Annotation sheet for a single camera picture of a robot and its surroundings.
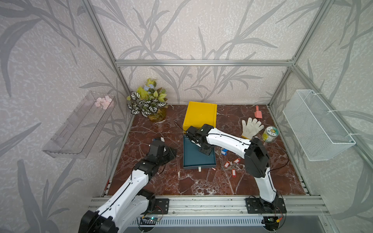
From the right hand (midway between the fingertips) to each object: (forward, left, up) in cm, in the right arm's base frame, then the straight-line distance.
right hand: (208, 146), depth 88 cm
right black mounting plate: (-31, -22, -6) cm, 39 cm away
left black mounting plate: (-31, +26, -7) cm, 41 cm away
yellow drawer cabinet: (+14, +6, +14) cm, 21 cm away
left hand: (-5, +18, +4) cm, 19 cm away
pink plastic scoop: (+32, -41, -6) cm, 52 cm away
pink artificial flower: (+13, +57, +26) cm, 64 cm away
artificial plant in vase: (+20, +36, +19) cm, 46 cm away
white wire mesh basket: (-9, -46, +26) cm, 54 cm away
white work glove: (+18, -33, -8) cm, 39 cm away
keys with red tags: (-9, -15, -7) cm, 19 cm away
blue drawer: (-7, +9, -2) cm, 12 cm away
